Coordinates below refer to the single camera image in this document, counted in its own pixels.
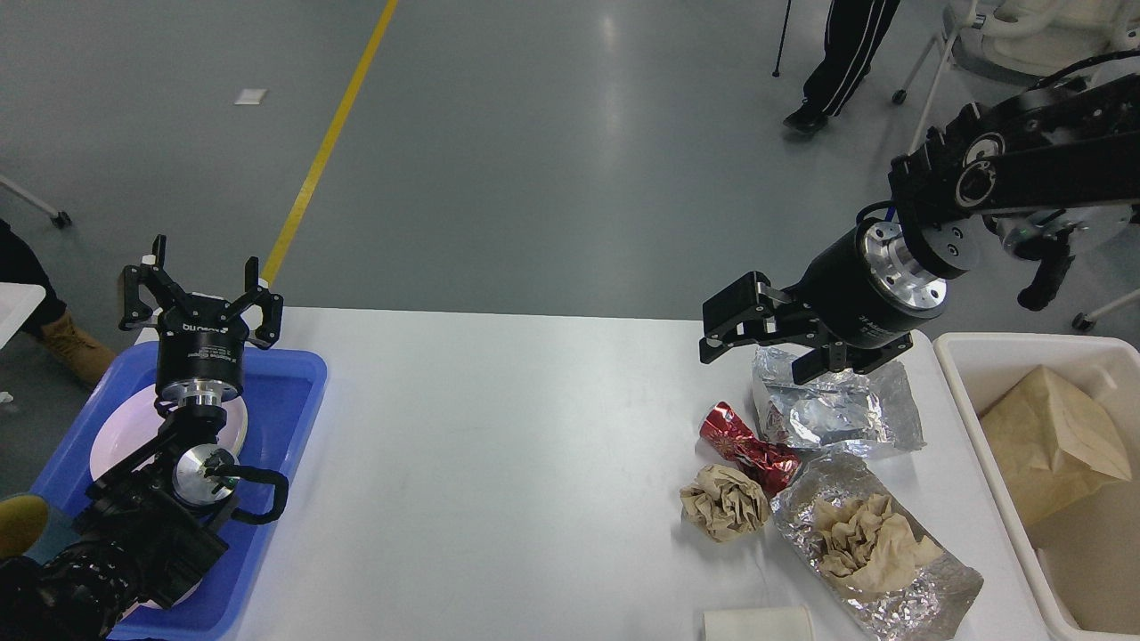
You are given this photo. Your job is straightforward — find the brown paper bag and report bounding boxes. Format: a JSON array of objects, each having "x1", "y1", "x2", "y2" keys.
[{"x1": 980, "y1": 366, "x2": 1135, "y2": 527}]

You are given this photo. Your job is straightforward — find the beige plastic bin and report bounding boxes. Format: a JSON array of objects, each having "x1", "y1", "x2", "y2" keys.
[{"x1": 933, "y1": 333, "x2": 1139, "y2": 640}]

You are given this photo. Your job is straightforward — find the black tripod leg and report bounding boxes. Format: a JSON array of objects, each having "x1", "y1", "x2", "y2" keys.
[{"x1": 772, "y1": 0, "x2": 793, "y2": 78}]

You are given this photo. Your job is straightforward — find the pink plate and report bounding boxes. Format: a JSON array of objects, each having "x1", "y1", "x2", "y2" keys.
[{"x1": 89, "y1": 386, "x2": 249, "y2": 479}]

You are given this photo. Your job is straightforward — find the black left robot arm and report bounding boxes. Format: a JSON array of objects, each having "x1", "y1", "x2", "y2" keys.
[{"x1": 3, "y1": 235, "x2": 290, "y2": 640}]

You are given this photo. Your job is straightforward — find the white chair base left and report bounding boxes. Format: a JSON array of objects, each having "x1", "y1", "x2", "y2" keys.
[{"x1": 1, "y1": 175, "x2": 73, "y2": 230}]

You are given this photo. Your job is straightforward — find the brown boot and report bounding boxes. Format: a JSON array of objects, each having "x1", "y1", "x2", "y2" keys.
[{"x1": 0, "y1": 221, "x2": 119, "y2": 386}]

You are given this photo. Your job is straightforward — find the person in striped track pants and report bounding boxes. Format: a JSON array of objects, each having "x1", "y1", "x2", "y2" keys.
[{"x1": 783, "y1": 1, "x2": 901, "y2": 137}]

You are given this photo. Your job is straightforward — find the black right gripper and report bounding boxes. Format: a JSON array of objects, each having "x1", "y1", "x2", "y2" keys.
[{"x1": 697, "y1": 224, "x2": 948, "y2": 386}]

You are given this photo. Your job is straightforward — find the red foil wrapper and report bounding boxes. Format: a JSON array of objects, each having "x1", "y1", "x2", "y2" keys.
[{"x1": 699, "y1": 401, "x2": 803, "y2": 496}]

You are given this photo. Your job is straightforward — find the white office chair right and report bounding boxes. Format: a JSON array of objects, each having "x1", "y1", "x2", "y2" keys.
[{"x1": 891, "y1": 1, "x2": 1137, "y2": 151}]

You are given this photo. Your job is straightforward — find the aluminium foil sheet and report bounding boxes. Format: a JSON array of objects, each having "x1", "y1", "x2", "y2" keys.
[{"x1": 752, "y1": 346, "x2": 926, "y2": 459}]

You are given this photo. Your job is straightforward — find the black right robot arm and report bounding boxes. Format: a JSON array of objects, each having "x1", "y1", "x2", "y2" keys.
[{"x1": 699, "y1": 50, "x2": 1139, "y2": 383}]

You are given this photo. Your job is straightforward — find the teal mug yellow inside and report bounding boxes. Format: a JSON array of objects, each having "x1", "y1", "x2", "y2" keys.
[{"x1": 1, "y1": 494, "x2": 52, "y2": 559}]

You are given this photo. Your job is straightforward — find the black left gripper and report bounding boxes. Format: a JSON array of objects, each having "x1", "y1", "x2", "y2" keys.
[{"x1": 119, "y1": 235, "x2": 284, "y2": 401}]

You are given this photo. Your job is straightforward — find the white paper cup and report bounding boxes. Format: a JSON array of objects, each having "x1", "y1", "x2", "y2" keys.
[{"x1": 702, "y1": 607, "x2": 815, "y2": 640}]

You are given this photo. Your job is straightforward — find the brown paper ball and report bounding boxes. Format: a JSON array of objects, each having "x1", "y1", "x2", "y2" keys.
[{"x1": 679, "y1": 464, "x2": 772, "y2": 544}]

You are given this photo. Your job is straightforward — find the white side table left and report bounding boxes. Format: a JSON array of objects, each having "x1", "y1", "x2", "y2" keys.
[{"x1": 0, "y1": 281, "x2": 44, "y2": 349}]

